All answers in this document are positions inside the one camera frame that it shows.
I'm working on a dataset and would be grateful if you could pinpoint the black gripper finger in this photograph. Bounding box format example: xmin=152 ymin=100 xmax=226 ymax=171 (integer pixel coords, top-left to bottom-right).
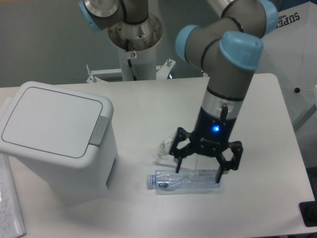
xmin=169 ymin=127 xmax=198 ymax=173
xmin=214 ymin=140 xmax=243 ymax=184

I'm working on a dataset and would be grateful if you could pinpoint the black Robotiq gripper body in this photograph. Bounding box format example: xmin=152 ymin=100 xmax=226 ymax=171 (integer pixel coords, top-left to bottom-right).
xmin=191 ymin=106 xmax=237 ymax=158

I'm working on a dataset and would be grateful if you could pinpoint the white push-top trash can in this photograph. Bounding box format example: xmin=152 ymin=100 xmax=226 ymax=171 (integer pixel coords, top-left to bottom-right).
xmin=0 ymin=81 xmax=118 ymax=196

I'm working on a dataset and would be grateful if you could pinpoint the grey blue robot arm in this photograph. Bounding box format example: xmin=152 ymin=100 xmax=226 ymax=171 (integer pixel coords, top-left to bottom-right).
xmin=79 ymin=0 xmax=278 ymax=183

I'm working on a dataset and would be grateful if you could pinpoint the crumpled white plastic bag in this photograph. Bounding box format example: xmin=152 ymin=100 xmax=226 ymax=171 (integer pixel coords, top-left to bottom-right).
xmin=152 ymin=133 xmax=197 ymax=170

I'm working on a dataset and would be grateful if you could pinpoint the clear plastic water bottle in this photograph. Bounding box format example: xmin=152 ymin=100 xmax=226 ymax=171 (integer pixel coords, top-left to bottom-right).
xmin=146 ymin=170 xmax=221 ymax=195

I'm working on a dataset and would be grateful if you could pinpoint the black device at edge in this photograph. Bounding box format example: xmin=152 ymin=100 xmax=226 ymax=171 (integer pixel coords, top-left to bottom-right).
xmin=299 ymin=201 xmax=317 ymax=227

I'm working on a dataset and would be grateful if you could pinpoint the white paper notepad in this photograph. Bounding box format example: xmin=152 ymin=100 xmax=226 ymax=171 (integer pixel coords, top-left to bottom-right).
xmin=0 ymin=154 xmax=26 ymax=238

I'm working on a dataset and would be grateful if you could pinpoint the white pedestal base frame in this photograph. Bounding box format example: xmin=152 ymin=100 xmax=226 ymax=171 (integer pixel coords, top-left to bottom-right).
xmin=86 ymin=58 xmax=176 ymax=83

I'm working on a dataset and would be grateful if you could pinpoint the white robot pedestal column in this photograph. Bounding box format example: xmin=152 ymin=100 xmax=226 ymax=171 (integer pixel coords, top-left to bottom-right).
xmin=108 ymin=13 xmax=163 ymax=67

